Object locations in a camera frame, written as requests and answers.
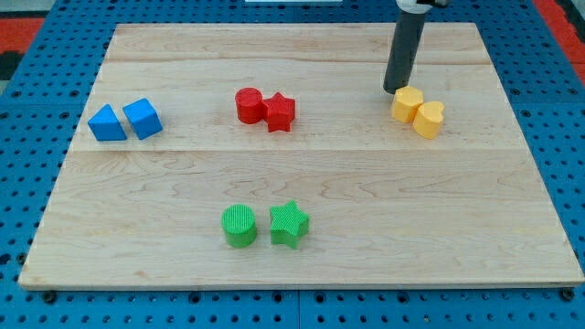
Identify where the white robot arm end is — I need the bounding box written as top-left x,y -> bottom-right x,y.
397,0 -> 450,15

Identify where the wooden board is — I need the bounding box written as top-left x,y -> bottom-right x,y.
19,23 -> 584,291

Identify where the red star block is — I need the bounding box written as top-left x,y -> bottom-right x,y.
263,92 -> 296,133

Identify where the green star block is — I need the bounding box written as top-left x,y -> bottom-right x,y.
270,200 -> 310,249

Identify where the red cylinder block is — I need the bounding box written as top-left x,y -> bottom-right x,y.
234,87 -> 265,124

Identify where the green cylinder block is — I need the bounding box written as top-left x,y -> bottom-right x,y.
221,204 -> 257,249

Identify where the yellow hexagon block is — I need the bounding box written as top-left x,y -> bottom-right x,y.
391,86 -> 424,123

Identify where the yellow heart block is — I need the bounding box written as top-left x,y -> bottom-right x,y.
412,101 -> 445,140

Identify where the blue cube block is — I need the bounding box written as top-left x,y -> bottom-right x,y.
122,98 -> 163,140

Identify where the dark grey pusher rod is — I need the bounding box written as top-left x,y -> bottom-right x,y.
383,10 -> 426,94

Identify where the blue triangle block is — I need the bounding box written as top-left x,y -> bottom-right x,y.
88,104 -> 127,142

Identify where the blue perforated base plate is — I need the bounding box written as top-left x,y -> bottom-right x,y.
1,0 -> 584,328

